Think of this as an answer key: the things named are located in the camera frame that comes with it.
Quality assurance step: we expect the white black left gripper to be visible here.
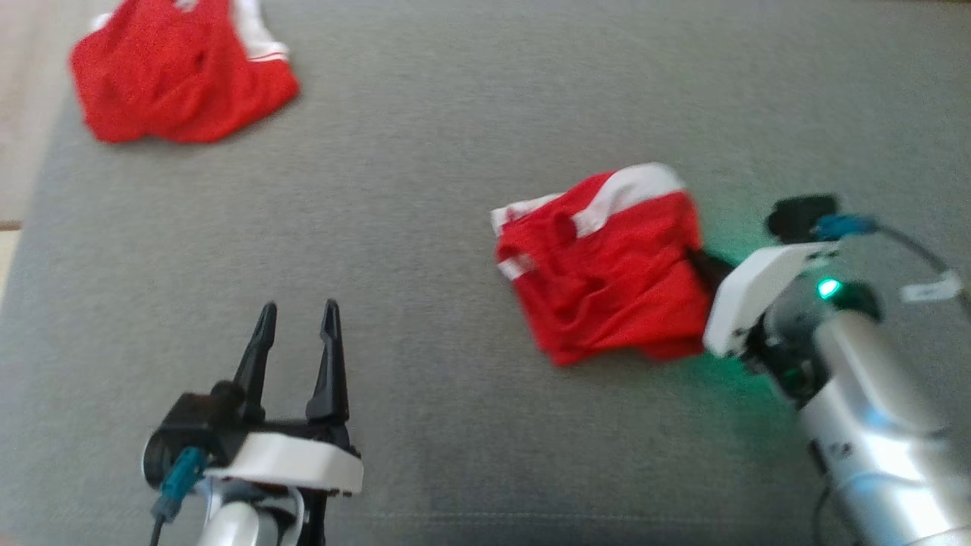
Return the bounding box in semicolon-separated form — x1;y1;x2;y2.
203;299;365;499

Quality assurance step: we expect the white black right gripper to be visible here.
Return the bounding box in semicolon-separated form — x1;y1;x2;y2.
686;241;841;359

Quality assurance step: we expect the red shorts white trim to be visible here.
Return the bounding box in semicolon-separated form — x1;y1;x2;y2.
491;162;718;367

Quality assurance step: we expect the red basketball jersey white trim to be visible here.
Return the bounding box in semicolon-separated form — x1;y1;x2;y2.
70;0;300;145

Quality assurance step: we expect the grey fabric sofa chaise seat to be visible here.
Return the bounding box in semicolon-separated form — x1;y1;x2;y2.
0;0;971;546

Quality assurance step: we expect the beige floor rug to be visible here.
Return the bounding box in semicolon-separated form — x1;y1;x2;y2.
0;220;24;304

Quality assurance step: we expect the teal connector right camera cable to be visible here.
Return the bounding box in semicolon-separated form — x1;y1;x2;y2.
813;214;971;319

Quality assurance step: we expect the teal connector camera cable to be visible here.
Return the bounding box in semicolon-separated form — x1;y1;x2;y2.
148;446;209;546
813;214;971;319

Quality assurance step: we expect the teal connector left camera cable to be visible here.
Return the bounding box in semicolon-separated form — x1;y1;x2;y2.
148;446;209;546

